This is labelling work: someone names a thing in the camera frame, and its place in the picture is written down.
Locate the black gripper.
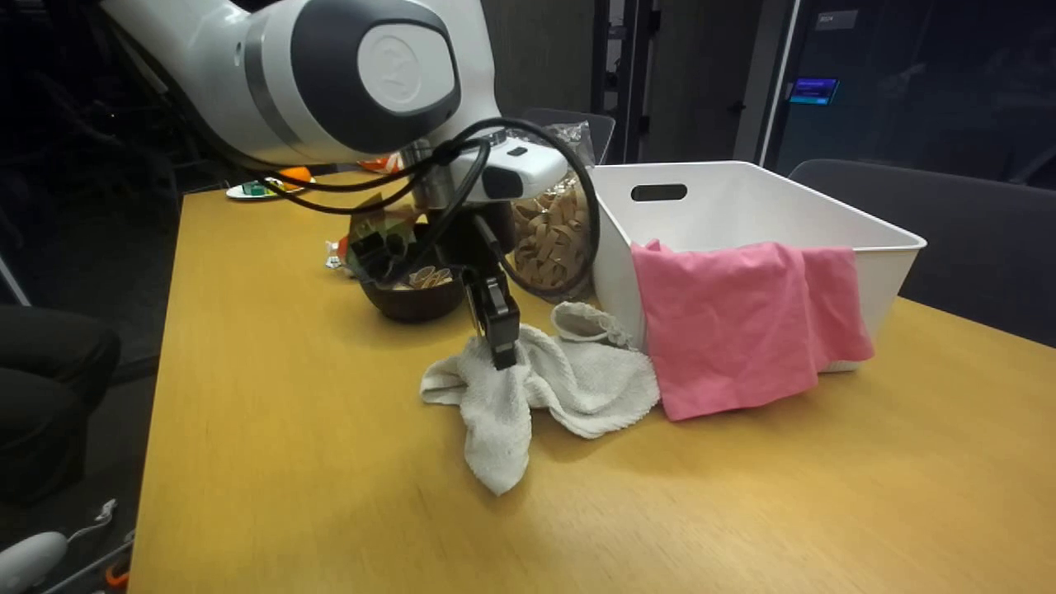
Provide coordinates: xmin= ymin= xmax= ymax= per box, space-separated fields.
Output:
xmin=424 ymin=183 xmax=524 ymax=372

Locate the white towel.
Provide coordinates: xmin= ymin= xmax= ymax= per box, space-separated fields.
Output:
xmin=419 ymin=302 xmax=665 ymax=500

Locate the pink shirt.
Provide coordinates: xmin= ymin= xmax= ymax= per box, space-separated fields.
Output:
xmin=629 ymin=241 xmax=878 ymax=427

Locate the white plastic basket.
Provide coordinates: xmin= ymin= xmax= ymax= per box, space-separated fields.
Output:
xmin=587 ymin=158 xmax=932 ymax=377

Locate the pile of brown snack pieces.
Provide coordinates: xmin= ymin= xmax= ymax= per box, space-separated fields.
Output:
xmin=382 ymin=262 xmax=455 ymax=293

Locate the black bowl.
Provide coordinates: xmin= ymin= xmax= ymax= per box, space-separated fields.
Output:
xmin=353 ymin=246 xmax=474 ymax=328

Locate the clear bag of snacks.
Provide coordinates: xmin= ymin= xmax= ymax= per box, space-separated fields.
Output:
xmin=497 ymin=120 xmax=604 ymax=306

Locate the red and white toy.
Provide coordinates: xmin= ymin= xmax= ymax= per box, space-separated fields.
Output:
xmin=323 ymin=239 xmax=356 ymax=278

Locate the white plate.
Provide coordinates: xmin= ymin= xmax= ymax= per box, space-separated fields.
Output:
xmin=225 ymin=178 xmax=281 ymax=206

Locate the blue lit screen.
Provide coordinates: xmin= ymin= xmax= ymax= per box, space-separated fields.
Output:
xmin=786 ymin=78 xmax=844 ymax=111

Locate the black office chair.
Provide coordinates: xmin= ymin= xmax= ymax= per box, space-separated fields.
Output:
xmin=0 ymin=305 xmax=126 ymax=512

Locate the grey rounded object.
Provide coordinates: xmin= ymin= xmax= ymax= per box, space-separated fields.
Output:
xmin=0 ymin=529 xmax=74 ymax=594

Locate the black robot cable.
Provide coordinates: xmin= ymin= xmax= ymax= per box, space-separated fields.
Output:
xmin=257 ymin=114 xmax=604 ymax=306

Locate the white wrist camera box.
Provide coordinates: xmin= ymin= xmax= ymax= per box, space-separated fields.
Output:
xmin=474 ymin=140 xmax=579 ymax=206

